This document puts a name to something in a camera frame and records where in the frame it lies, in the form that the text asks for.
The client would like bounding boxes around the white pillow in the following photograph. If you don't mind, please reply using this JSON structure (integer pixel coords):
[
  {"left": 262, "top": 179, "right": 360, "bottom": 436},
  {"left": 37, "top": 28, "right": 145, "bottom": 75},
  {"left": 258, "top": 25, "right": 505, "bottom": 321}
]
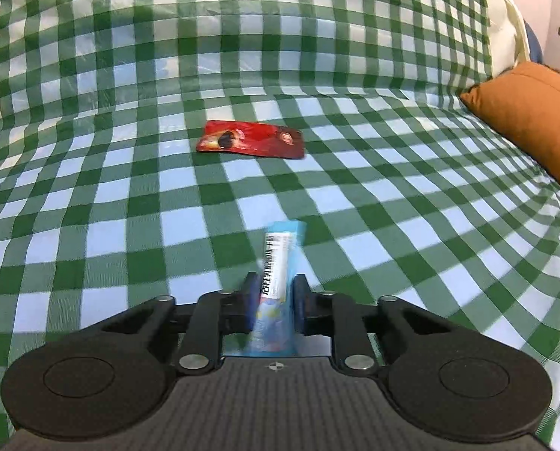
[{"left": 486, "top": 0, "right": 530, "bottom": 77}]

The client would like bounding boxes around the orange cushion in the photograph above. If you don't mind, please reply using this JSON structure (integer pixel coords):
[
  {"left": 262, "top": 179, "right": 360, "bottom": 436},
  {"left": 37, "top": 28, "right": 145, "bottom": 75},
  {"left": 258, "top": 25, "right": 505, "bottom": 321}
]
[{"left": 460, "top": 62, "right": 560, "bottom": 184}]

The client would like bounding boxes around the light blue sachet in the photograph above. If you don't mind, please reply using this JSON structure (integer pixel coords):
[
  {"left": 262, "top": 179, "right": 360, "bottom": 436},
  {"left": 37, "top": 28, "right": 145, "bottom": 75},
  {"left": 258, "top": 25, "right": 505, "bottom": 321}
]
[{"left": 243, "top": 220, "right": 305, "bottom": 357}]

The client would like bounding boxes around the red chocolate wrapper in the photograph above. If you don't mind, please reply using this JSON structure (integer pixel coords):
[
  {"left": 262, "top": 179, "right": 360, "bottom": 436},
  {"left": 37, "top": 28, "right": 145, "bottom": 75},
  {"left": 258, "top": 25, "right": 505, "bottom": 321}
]
[{"left": 196, "top": 120, "right": 305, "bottom": 160}]

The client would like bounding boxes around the green checkered cloth cover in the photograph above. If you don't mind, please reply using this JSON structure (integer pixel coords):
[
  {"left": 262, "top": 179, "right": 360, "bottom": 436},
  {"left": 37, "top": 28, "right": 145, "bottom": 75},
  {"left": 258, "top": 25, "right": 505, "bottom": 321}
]
[{"left": 0, "top": 0, "right": 560, "bottom": 450}]

